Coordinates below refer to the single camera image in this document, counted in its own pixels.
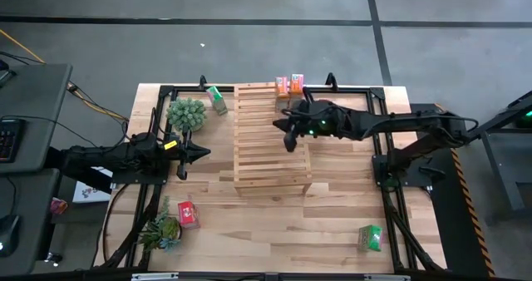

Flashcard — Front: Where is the orange cereal box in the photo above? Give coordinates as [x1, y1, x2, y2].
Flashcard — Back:
[288, 73, 305, 107]
[274, 76, 291, 110]

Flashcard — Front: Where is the black keyboard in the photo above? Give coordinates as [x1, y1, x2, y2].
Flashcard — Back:
[0, 118, 25, 164]

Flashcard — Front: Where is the black desk cable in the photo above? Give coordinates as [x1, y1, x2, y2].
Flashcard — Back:
[0, 114, 101, 149]

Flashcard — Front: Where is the silver metal bracket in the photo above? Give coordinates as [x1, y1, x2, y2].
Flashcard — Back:
[363, 274, 411, 281]
[131, 272, 180, 281]

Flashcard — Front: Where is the grey metal cart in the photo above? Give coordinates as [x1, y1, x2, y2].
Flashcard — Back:
[458, 90, 532, 224]

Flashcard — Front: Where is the black mat with hazard stripe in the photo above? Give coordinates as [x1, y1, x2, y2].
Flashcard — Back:
[409, 102, 496, 279]

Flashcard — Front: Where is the black metal table frame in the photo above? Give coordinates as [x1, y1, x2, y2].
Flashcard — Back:
[95, 83, 448, 276]

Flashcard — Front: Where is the green spiky ball plant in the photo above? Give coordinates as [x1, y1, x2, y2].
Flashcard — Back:
[165, 97, 208, 133]

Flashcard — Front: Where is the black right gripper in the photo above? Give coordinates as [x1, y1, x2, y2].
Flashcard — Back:
[273, 87, 319, 153]

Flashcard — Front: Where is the pink snack packet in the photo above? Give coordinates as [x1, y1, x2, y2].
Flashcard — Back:
[49, 197, 70, 224]

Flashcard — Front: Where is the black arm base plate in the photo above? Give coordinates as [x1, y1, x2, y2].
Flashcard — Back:
[110, 170, 170, 186]
[372, 154, 434, 189]

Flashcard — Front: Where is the red cereal box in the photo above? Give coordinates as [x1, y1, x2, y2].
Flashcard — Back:
[177, 200, 201, 230]

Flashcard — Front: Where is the yellow floor cable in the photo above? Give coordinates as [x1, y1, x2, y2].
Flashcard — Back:
[0, 28, 131, 122]

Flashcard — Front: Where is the white printed box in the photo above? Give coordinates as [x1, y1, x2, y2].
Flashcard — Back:
[72, 166, 114, 204]

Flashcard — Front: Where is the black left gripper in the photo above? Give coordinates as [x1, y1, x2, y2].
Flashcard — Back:
[176, 130, 212, 181]

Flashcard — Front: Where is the potted succulent plant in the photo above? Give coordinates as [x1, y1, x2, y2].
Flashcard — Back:
[136, 195, 184, 253]

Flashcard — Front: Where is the green cereal box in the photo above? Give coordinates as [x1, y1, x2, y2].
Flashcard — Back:
[206, 85, 229, 116]
[357, 224, 383, 253]

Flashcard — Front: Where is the wooden slatted shelf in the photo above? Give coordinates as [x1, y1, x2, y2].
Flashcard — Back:
[218, 80, 313, 198]

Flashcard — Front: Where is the black desk device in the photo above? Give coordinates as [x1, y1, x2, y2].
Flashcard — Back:
[0, 59, 17, 89]

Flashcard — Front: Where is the desk caster wheel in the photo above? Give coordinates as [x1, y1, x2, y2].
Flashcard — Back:
[44, 251, 64, 268]

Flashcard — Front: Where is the black computer mouse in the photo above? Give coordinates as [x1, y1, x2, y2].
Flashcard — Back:
[0, 214, 21, 258]

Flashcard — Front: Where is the grey desk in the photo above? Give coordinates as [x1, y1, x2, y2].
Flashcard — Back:
[0, 168, 62, 276]
[0, 63, 72, 175]

